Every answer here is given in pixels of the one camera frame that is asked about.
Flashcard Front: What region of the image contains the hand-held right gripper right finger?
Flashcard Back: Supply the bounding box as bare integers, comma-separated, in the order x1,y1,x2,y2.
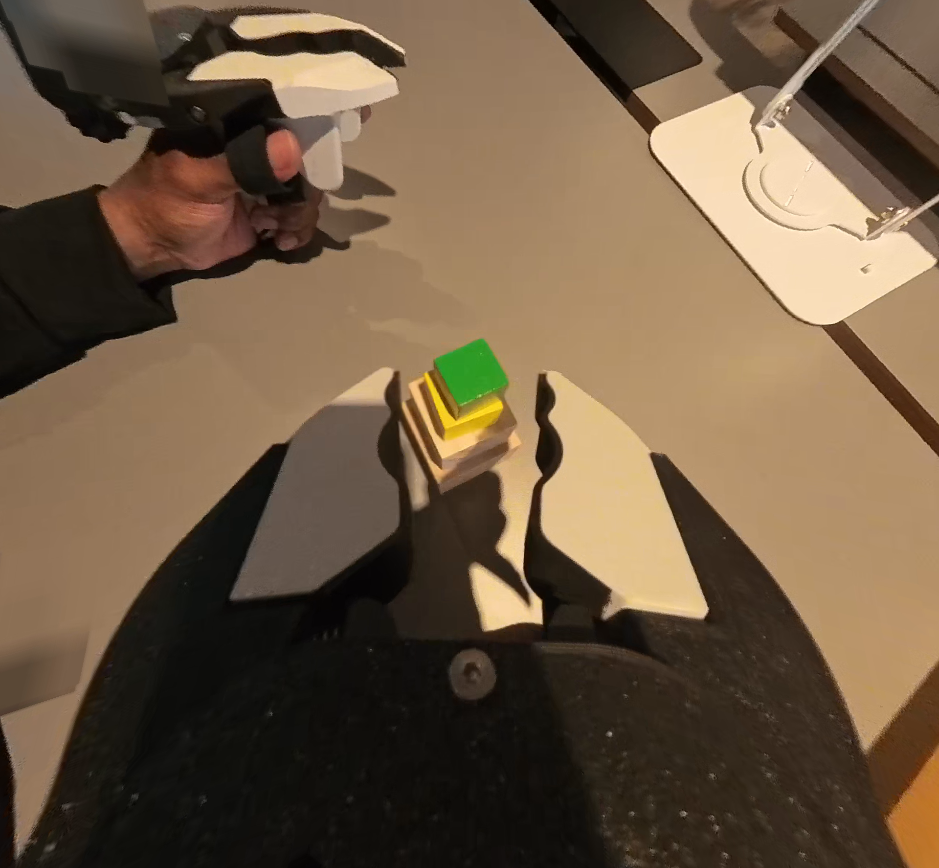
524,370,710,620

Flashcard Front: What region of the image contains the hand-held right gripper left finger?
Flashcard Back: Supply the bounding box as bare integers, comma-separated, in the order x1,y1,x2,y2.
229,367,403,602

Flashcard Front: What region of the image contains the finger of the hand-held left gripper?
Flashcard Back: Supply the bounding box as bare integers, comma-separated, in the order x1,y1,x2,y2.
227,11,406,70
187,49,402,192

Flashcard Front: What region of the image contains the medium wooden cube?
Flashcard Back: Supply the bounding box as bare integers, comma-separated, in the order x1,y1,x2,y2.
401,397,522,494

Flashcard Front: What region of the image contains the small wooden cube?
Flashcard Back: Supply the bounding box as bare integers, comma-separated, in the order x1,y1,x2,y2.
408,376,517,463

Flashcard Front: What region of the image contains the yellow cube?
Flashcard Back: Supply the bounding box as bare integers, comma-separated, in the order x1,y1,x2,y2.
423,369,506,442

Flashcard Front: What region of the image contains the green cube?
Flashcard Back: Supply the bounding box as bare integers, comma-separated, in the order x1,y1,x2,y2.
432,337,510,420

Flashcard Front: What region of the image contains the person's left forearm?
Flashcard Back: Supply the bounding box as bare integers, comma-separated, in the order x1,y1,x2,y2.
0,185,179,399

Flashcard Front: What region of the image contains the person's left hand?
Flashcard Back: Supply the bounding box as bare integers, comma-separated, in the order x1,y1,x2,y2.
99,128,325,279

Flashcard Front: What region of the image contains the black table mat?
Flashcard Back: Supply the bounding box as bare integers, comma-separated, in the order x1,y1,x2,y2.
492,0,704,93

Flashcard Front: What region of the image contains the white desk lamp stand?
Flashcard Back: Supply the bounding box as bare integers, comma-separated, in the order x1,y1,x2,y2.
650,0,939,326

